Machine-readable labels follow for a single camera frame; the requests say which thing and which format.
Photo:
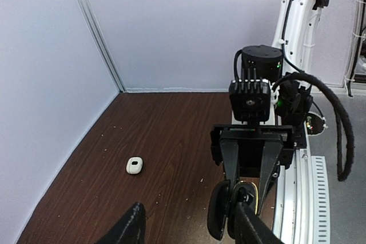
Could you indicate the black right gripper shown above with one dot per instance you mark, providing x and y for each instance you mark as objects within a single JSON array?
[{"x": 255, "y": 152}]

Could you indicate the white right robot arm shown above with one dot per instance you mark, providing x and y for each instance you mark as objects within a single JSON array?
[{"x": 289, "y": 53}]

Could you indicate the aluminium front table rail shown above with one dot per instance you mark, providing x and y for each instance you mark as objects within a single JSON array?
[{"x": 312, "y": 206}]

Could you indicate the left aluminium corner post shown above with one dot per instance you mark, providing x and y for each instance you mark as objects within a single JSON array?
[{"x": 97, "y": 35}]

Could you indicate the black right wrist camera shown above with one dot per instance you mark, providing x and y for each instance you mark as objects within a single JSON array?
[{"x": 253, "y": 101}]

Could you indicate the white earbud charging case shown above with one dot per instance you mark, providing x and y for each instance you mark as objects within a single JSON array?
[{"x": 134, "y": 165}]

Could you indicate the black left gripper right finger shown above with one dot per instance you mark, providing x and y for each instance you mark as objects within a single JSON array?
[{"x": 249, "y": 228}]

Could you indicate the black round cap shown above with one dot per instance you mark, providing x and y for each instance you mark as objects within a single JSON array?
[{"x": 222, "y": 206}]

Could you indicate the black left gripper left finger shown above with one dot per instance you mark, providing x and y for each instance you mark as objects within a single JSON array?
[{"x": 130, "y": 228}]

